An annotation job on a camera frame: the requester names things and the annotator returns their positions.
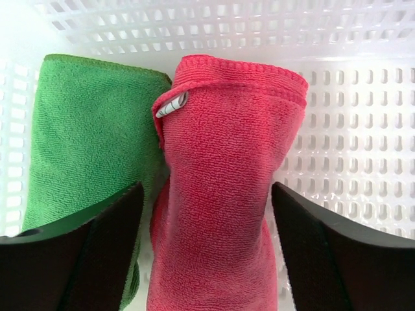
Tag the white plastic basket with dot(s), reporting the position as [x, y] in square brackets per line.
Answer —
[354, 153]

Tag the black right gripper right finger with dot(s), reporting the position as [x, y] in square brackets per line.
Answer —
[334, 263]

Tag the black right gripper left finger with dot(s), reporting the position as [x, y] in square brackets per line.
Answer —
[79, 262]

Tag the pink microfiber towel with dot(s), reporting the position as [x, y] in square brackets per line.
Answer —
[225, 127]

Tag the green microfiber towel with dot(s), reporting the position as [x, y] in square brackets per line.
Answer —
[92, 136]

